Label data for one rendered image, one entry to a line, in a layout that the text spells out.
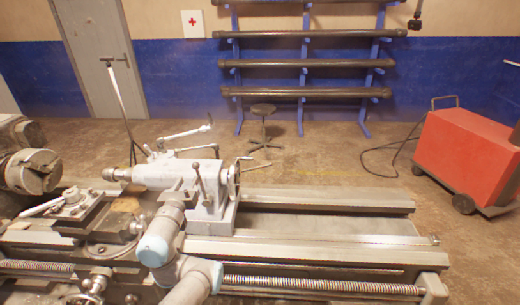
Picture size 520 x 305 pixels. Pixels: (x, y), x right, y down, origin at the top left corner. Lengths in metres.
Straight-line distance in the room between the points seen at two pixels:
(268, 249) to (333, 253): 0.31
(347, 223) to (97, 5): 4.36
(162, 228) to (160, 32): 3.81
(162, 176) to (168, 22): 3.30
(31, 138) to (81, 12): 3.25
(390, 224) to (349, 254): 0.45
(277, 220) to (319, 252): 0.37
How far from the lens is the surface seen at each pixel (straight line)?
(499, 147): 2.90
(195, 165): 1.12
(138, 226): 1.29
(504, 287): 2.79
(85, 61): 5.14
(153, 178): 1.34
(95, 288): 1.35
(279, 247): 1.31
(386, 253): 1.41
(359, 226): 1.65
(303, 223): 1.59
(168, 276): 0.91
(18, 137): 1.96
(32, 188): 1.77
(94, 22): 4.86
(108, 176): 1.51
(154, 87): 4.71
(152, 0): 4.41
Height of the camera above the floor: 1.89
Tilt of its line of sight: 30 degrees down
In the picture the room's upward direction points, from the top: 1 degrees counter-clockwise
